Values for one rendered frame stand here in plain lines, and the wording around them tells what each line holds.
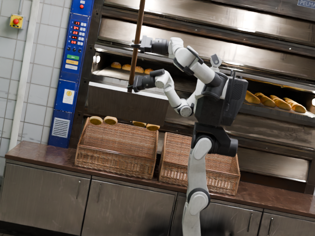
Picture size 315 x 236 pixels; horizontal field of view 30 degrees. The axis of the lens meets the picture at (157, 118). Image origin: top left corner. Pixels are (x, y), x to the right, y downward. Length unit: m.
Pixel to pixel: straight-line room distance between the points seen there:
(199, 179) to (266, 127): 1.09
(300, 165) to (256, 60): 0.89
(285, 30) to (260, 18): 0.21
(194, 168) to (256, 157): 1.08
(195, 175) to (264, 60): 1.26
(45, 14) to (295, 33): 1.88
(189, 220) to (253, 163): 1.08
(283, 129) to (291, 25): 0.79
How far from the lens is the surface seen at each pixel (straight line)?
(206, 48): 4.48
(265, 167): 4.64
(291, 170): 4.69
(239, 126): 4.56
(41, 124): 4.62
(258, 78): 4.38
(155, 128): 4.26
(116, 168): 4.09
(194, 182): 3.68
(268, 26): 4.53
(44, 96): 4.58
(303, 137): 4.66
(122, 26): 4.49
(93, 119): 4.29
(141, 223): 4.14
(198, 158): 3.60
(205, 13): 4.47
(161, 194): 4.07
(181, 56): 3.22
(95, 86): 3.94
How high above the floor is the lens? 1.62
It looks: 9 degrees down
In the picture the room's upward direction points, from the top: 11 degrees clockwise
